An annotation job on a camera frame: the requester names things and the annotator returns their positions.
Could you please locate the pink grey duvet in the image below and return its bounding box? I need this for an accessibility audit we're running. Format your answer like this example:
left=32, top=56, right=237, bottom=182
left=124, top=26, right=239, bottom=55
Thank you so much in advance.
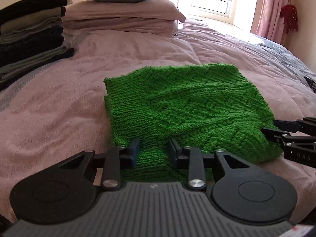
left=1, top=21, right=315, bottom=223

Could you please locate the red cloth on hook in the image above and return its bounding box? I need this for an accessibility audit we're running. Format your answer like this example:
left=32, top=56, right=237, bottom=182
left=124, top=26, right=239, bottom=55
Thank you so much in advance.
left=280, top=4, right=298, bottom=34

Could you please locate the lower pink pillow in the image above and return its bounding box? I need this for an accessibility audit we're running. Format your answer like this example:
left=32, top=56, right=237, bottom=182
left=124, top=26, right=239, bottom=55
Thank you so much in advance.
left=62, top=17, right=178, bottom=38

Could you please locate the stack of folded dark clothes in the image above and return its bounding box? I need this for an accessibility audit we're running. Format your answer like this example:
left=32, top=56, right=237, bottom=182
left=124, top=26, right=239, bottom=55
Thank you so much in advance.
left=1, top=0, right=74, bottom=90

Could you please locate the green knitted sweater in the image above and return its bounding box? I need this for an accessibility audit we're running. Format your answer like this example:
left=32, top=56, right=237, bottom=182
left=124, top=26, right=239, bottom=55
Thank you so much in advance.
left=104, top=64, right=282, bottom=182

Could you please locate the upper pink pillow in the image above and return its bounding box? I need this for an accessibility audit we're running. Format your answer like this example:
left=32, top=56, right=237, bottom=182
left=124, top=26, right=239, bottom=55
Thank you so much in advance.
left=63, top=0, right=186, bottom=23

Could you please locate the pink curtain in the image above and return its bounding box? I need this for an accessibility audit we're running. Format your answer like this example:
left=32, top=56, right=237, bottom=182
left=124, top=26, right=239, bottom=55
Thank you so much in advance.
left=256, top=0, right=291, bottom=44

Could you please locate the pink pillow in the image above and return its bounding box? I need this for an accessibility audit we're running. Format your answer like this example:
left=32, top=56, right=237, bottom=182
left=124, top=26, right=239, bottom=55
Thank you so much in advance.
left=63, top=0, right=186, bottom=23
left=62, top=17, right=178, bottom=38

